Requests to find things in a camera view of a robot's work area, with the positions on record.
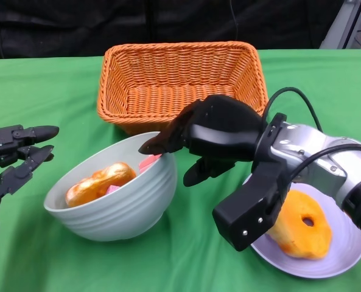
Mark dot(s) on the pale green bowl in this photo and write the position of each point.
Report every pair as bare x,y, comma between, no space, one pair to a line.
116,219

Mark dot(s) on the grey aluminium frame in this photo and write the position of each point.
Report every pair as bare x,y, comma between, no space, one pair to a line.
341,24

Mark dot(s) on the black backdrop curtain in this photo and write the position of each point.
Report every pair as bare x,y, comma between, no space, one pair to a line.
76,24

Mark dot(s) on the lavender round plate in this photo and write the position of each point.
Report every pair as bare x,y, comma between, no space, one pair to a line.
344,252

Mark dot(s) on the green tablecloth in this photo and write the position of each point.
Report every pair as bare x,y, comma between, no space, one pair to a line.
46,91

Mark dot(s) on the orange wedge bread with hole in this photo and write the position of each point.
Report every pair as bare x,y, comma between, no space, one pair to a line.
296,234

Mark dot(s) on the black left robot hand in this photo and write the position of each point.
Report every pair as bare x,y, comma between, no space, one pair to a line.
3,152

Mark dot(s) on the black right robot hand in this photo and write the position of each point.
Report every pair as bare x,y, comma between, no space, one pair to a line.
226,130

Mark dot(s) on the orange wicker basket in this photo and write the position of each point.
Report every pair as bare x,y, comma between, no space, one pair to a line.
168,100

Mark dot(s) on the salmon pink cake slice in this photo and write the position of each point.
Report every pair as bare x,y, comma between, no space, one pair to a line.
146,164

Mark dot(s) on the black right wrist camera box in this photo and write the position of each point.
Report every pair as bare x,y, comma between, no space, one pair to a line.
247,216

